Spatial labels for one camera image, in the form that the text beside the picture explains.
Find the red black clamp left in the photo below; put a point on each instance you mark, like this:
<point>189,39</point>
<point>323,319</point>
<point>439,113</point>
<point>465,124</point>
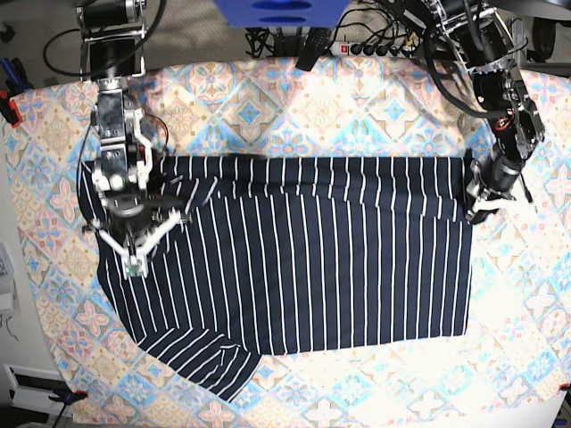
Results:
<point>9,109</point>

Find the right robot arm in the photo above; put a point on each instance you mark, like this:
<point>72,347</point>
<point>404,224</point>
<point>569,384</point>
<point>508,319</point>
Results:
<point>113,35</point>

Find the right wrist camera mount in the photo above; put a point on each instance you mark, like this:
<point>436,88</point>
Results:
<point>134,239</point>

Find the patterned pastel tablecloth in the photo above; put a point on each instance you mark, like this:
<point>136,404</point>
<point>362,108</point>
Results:
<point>505,371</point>

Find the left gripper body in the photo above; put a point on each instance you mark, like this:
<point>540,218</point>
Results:
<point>492,179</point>

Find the blue box overhead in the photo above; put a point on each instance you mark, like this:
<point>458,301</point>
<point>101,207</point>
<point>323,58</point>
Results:
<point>281,13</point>

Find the white equipment box left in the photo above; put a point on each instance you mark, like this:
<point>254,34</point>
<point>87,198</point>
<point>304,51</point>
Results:
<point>8,294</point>

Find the white power strip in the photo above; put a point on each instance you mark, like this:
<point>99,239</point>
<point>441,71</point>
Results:
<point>340,49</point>

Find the blue orange clamp bottom left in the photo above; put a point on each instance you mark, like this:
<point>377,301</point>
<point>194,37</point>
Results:
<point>67,397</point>

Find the white vent panel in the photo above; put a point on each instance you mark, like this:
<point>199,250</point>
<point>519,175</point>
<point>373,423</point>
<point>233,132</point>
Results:
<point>32,389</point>

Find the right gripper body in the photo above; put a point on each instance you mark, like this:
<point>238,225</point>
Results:
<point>131,206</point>

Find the navy white striped T-shirt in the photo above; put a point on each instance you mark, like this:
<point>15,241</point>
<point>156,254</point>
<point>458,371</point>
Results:
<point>292,255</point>

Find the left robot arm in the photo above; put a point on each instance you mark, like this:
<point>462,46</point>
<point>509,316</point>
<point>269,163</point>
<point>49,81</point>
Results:
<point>479,39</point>

